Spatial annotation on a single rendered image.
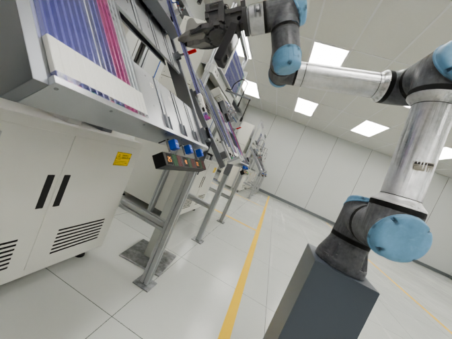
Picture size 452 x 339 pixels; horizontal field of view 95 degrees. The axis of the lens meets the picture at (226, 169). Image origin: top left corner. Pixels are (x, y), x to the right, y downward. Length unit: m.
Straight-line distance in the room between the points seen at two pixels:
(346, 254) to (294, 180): 7.61
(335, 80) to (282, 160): 7.60
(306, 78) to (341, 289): 0.64
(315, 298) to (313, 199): 7.73
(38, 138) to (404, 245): 0.97
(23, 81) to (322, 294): 0.79
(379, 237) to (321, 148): 7.96
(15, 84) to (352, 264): 0.82
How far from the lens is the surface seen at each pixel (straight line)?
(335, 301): 0.77
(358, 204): 0.75
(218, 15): 0.72
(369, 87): 0.80
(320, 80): 0.76
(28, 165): 0.82
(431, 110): 0.69
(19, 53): 0.40
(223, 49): 0.67
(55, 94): 0.40
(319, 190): 8.45
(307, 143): 8.47
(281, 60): 0.63
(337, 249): 0.76
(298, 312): 0.78
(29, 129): 0.77
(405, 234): 0.63
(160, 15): 1.06
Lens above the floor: 0.73
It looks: 3 degrees down
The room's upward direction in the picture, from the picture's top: 24 degrees clockwise
